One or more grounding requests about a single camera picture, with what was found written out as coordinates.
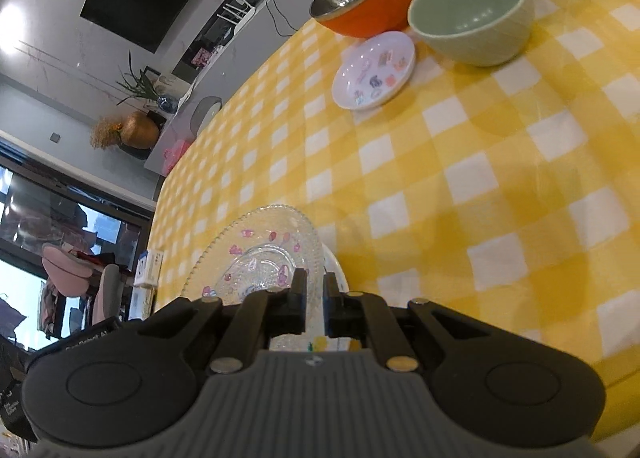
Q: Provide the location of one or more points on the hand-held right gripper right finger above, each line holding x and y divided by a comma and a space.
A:
328, 299

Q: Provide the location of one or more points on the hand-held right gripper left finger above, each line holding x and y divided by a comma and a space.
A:
300, 299

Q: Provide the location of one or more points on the patterned paper plate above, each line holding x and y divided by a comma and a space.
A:
260, 243

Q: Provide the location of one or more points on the small white printed plate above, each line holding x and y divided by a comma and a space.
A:
375, 69

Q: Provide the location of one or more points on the green ceramic bowl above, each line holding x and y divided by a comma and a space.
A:
470, 13

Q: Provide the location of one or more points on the pink chair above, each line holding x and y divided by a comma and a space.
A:
65, 268

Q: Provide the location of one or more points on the white cardboard box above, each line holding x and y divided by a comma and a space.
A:
142, 302
150, 268

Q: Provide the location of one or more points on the pink plastic bag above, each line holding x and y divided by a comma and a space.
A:
176, 154

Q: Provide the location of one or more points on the yellow checked tablecloth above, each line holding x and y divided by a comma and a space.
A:
450, 148

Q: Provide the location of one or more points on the round grey mirror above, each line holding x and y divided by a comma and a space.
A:
205, 113

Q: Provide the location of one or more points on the white television cabinet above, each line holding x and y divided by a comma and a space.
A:
170, 123

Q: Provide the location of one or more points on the golden vase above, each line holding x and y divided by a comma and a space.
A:
141, 131

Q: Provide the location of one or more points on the dried flower bunch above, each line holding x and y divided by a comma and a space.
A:
105, 133

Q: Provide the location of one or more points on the green potted plant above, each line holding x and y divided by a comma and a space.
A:
142, 83

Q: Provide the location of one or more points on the white router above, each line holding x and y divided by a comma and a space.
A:
236, 13

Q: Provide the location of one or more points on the grey wall switch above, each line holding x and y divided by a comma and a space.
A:
55, 138

